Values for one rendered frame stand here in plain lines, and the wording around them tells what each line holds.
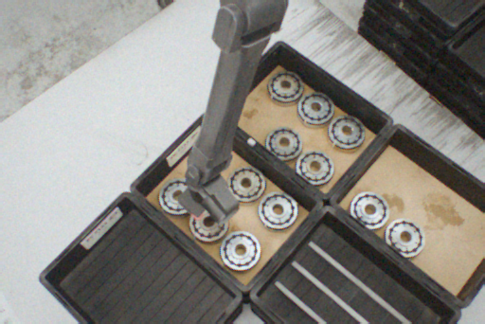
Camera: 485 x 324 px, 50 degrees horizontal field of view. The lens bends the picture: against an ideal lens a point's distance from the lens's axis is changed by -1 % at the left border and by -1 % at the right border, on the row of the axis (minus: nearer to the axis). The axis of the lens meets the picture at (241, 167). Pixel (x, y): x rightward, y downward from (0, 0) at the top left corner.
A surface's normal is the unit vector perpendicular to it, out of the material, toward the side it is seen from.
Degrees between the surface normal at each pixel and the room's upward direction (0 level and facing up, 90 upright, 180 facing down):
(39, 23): 0
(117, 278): 0
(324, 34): 0
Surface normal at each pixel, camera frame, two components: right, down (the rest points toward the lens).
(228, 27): -0.71, 0.46
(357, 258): -0.01, -0.38
